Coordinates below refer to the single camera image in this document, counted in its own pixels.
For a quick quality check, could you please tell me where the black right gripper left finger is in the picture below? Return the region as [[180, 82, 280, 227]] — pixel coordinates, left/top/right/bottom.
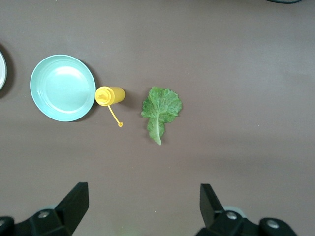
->
[[14, 181, 90, 236]]

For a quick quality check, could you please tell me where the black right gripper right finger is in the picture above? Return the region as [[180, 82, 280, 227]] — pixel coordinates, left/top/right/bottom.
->
[[196, 183, 262, 236]]

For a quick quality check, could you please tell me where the mint green plate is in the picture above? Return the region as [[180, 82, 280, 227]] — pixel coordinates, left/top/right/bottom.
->
[[30, 54, 96, 122]]

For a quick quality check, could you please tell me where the black cable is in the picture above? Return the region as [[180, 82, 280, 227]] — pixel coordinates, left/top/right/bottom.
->
[[264, 0, 305, 4]]

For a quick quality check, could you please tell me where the yellow squeeze bottle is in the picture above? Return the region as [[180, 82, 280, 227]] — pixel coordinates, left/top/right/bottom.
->
[[94, 86, 126, 128]]

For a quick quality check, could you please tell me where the green lettuce leaf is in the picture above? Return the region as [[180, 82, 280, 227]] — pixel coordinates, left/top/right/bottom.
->
[[141, 86, 183, 146]]

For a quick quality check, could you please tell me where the beige plate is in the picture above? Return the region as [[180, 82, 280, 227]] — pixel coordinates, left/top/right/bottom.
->
[[0, 50, 7, 90]]

